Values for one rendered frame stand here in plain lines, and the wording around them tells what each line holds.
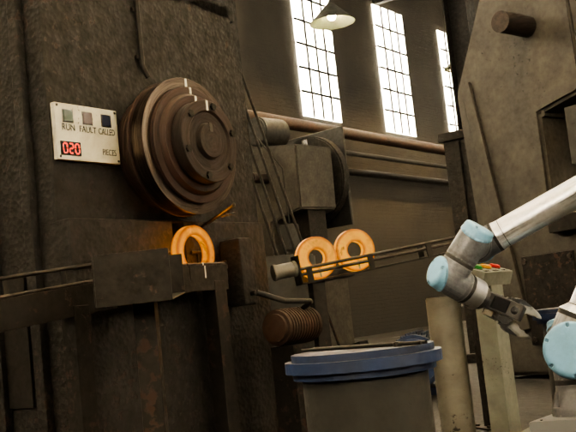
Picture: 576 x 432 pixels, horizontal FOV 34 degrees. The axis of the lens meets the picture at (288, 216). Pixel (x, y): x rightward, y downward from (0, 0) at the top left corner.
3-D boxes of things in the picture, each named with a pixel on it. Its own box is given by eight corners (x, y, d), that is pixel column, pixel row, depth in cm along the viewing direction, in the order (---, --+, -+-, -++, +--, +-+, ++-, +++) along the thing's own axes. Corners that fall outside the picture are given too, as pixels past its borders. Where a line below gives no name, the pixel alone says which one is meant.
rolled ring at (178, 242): (212, 225, 322) (205, 226, 324) (175, 225, 307) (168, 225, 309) (217, 279, 320) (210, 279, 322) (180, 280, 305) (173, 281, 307)
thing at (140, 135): (135, 215, 298) (122, 72, 303) (228, 218, 336) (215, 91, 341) (148, 212, 294) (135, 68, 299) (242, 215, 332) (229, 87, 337)
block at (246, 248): (222, 308, 332) (216, 241, 334) (237, 306, 338) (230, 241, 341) (245, 304, 326) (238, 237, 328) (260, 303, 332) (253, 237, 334)
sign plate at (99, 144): (54, 159, 286) (49, 103, 288) (116, 165, 307) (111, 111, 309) (59, 159, 285) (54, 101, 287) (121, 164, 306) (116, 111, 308)
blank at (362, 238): (329, 234, 346) (332, 233, 343) (366, 226, 352) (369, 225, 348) (338, 274, 345) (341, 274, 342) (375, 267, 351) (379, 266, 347)
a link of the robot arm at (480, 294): (482, 278, 262) (465, 308, 261) (495, 285, 263) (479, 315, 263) (465, 272, 270) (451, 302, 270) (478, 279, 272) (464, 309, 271)
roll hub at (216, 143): (175, 182, 301) (167, 98, 304) (230, 186, 324) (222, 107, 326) (188, 179, 298) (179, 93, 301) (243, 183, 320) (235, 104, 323)
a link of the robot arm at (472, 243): (471, 219, 270) (448, 255, 271) (464, 214, 259) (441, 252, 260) (499, 236, 267) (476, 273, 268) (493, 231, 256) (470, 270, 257)
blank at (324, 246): (290, 241, 341) (293, 240, 338) (328, 234, 346) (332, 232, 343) (299, 283, 340) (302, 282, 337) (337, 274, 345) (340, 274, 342)
